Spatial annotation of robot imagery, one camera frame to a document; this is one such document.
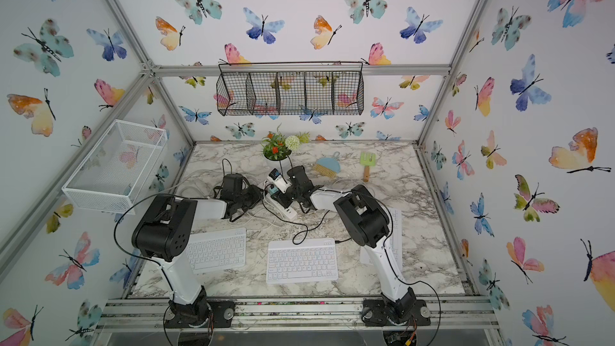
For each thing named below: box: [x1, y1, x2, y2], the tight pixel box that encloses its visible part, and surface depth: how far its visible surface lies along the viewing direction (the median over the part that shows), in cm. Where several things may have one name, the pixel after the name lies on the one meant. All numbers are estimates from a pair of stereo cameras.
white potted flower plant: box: [261, 122, 310, 161], surface depth 101 cm
